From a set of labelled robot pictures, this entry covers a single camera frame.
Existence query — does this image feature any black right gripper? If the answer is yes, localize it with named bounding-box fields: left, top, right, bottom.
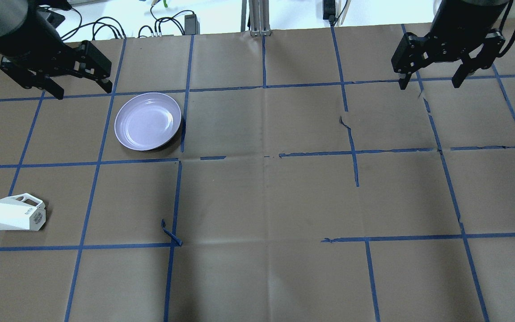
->
left=391, top=29, right=506, bottom=90

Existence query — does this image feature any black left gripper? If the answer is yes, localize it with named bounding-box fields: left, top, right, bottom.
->
left=0, top=40, right=113, bottom=100

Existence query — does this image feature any white faceted cup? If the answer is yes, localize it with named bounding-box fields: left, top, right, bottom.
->
left=0, top=193, right=46, bottom=232

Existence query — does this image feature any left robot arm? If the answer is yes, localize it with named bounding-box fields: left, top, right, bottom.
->
left=0, top=0, right=113, bottom=100

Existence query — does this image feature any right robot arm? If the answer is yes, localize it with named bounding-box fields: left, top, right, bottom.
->
left=392, top=0, right=510, bottom=90

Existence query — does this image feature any lilac plate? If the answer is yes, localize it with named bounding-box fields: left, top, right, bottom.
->
left=113, top=92, right=182, bottom=151

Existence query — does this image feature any black power adapter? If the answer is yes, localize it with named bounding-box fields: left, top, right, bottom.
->
left=183, top=13, right=200, bottom=35

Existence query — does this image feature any black cable bundle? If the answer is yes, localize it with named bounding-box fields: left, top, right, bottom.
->
left=56, top=4, right=186, bottom=41

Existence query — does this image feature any black wall plug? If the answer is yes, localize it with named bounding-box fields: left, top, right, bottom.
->
left=321, top=0, right=337, bottom=21

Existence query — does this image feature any aluminium frame post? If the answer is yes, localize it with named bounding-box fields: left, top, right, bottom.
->
left=241, top=0, right=271, bottom=37

